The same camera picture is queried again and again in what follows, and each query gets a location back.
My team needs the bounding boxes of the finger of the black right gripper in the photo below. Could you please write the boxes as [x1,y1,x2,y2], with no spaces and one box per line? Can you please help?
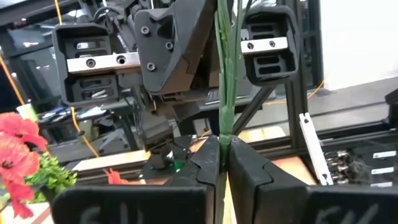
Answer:
[133,0,219,96]

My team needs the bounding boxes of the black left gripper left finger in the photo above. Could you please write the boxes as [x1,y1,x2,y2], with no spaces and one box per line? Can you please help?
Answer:
[51,135,221,224]

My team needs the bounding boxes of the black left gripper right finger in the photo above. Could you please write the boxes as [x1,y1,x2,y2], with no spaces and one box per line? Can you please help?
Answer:
[228,136,398,224]

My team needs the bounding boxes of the orange artificial flower bunch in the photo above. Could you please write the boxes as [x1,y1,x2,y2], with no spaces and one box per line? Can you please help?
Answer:
[214,0,245,224]

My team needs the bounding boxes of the red artificial flower bunch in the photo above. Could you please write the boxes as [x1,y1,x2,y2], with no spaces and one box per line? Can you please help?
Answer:
[0,111,129,220]

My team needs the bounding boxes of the black connector panel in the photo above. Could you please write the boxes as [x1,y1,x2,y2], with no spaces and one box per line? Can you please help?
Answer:
[323,141,398,189]

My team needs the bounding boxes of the silver aluminium rail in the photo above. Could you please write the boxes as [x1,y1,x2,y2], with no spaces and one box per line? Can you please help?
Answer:
[298,112,334,187]

